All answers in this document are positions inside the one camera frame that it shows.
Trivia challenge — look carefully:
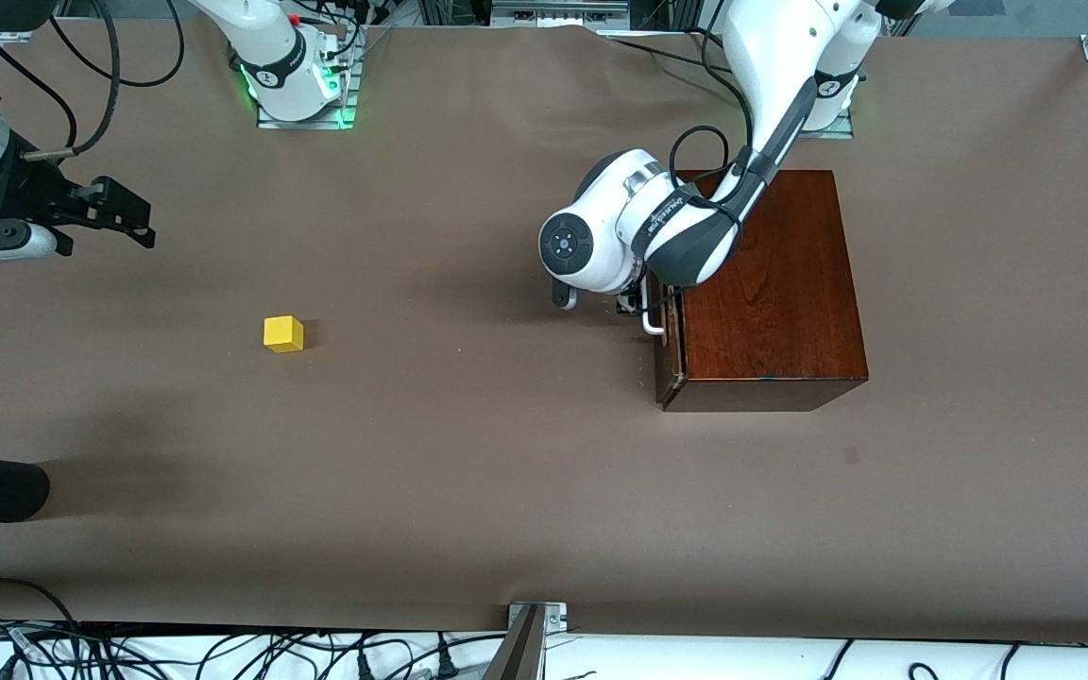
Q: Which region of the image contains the wooden drawer with white handle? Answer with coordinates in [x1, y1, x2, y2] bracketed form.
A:
[639, 274, 690, 413]

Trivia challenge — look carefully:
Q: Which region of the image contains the yellow block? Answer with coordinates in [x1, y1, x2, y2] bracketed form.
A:
[263, 315, 306, 354]

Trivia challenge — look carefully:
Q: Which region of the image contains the dark brown wooden cabinet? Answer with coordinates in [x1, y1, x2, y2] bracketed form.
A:
[654, 170, 869, 413]

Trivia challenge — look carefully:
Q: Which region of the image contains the brown paper table cover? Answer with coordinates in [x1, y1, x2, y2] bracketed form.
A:
[0, 19, 1088, 645]

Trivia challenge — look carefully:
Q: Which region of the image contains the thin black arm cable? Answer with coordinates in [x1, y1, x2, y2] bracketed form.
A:
[0, 33, 80, 147]

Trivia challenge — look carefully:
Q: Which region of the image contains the looped black arm cable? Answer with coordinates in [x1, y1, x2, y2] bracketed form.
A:
[48, 0, 186, 91]

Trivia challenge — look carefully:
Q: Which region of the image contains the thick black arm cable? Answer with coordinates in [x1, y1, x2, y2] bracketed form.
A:
[29, 0, 123, 158]

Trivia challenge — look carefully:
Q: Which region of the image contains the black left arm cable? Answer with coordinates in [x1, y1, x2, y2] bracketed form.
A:
[668, 123, 755, 207]

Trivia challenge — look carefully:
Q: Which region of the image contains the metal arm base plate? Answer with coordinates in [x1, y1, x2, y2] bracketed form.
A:
[794, 94, 857, 141]
[256, 42, 363, 130]

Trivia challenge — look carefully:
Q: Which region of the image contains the black table cable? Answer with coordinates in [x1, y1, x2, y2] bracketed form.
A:
[605, 36, 734, 72]

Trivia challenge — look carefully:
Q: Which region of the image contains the aluminium frame structure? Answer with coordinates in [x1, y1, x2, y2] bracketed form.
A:
[416, 0, 701, 31]

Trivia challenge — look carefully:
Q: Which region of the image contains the silver metal corner bracket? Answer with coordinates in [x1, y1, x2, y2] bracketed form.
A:
[508, 602, 569, 634]

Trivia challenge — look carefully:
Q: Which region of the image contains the aluminium profile post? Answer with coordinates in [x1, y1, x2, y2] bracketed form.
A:
[483, 606, 547, 680]

